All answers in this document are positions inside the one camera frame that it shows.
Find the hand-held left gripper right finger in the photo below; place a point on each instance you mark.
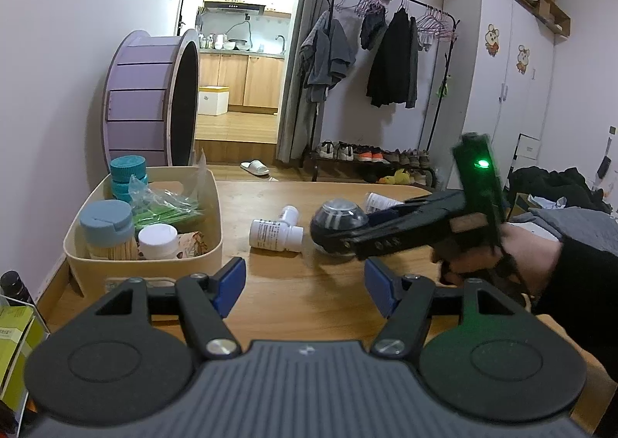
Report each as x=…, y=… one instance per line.
x=381, y=286

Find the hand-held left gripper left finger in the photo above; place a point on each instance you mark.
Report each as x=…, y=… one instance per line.
x=231, y=286

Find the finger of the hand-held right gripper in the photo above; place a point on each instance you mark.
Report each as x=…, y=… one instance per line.
x=425, y=207
x=400, y=237

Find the cream storage basket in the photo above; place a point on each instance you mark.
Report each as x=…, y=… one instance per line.
x=193, y=269

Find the black gyro ball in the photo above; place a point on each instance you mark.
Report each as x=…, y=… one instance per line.
x=333, y=220

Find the white lid jar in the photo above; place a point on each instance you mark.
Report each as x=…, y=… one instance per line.
x=157, y=240

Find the clear zip bag green contents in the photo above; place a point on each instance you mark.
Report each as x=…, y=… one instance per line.
x=164, y=208

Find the blue lid toothpick jar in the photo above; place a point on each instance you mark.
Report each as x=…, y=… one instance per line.
x=106, y=225

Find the teal pill bottle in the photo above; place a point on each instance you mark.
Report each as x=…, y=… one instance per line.
x=128, y=175

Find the person's right hand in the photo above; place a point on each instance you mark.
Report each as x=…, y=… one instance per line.
x=526, y=254

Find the yellow duck toy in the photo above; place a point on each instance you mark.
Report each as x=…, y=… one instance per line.
x=393, y=177

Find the white wardrobe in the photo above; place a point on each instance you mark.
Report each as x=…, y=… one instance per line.
x=502, y=129

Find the black clothes rack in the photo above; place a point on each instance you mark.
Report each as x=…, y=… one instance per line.
x=446, y=129

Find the wooden desk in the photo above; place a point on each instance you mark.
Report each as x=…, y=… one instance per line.
x=299, y=283

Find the pile of dark clothes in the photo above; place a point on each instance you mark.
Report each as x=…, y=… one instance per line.
x=555, y=187

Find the row of shoes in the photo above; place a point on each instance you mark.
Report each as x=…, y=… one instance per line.
x=371, y=153

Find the green hanging toy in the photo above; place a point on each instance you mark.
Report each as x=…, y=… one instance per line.
x=444, y=86

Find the white slipper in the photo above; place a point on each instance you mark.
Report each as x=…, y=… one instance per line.
x=255, y=167

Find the black coat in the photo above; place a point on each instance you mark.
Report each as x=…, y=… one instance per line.
x=391, y=61

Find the grey hoodie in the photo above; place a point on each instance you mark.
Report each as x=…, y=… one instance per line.
x=328, y=56

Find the white storage box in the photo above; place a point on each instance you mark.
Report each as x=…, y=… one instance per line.
x=212, y=100

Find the dark shorts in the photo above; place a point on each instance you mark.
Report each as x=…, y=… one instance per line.
x=371, y=27

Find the wooden kitchen base cabinets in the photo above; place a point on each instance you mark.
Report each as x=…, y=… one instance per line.
x=241, y=80

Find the purple cat wheel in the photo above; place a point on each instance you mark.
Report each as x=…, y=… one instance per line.
x=140, y=95

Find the bunch of clothes hangers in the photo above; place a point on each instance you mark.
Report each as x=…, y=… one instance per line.
x=367, y=1

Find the dark glass bottle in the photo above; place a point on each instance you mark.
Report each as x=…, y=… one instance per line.
x=14, y=286

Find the yellow-green box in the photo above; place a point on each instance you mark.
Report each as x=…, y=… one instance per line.
x=17, y=351

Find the pile of kitchen dishes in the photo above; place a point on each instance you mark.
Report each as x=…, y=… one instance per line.
x=224, y=43

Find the range hood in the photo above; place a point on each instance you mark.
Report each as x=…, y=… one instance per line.
x=234, y=8

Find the mouse wall sticker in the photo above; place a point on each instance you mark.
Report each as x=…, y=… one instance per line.
x=523, y=60
x=492, y=39

